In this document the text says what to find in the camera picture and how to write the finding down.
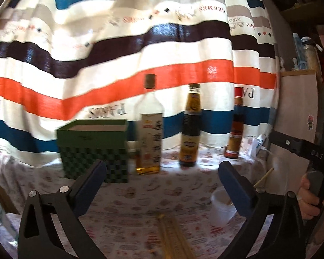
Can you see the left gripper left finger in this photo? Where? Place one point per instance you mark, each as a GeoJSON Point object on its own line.
{"type": "Point", "coordinates": [38, 237]}

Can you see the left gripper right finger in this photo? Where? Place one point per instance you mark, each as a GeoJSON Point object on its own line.
{"type": "Point", "coordinates": [285, 237]}

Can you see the bamboo chopstick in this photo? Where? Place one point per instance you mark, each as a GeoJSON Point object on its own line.
{"type": "Point", "coordinates": [261, 181]}
{"type": "Point", "coordinates": [168, 248]}
{"type": "Point", "coordinates": [182, 240]}

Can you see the person's right hand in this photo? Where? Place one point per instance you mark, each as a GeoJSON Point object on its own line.
{"type": "Point", "coordinates": [308, 202]}

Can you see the printed tablecloth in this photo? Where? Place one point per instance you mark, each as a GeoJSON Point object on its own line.
{"type": "Point", "coordinates": [121, 218]}

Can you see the green checkered box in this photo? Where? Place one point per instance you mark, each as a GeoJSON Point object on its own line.
{"type": "Point", "coordinates": [82, 142]}

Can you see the translucent plastic cup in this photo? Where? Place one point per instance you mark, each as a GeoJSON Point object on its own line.
{"type": "Point", "coordinates": [222, 209]}

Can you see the red capped sauce bottle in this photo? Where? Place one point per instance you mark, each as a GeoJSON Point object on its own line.
{"type": "Point", "coordinates": [235, 137]}

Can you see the clear cooking wine bottle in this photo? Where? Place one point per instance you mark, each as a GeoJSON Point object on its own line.
{"type": "Point", "coordinates": [149, 129]}

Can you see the dark soy sauce bottle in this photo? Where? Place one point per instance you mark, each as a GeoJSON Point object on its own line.
{"type": "Point", "coordinates": [190, 135]}

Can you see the striped curtain cloth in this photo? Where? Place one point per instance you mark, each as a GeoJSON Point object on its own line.
{"type": "Point", "coordinates": [62, 60]}

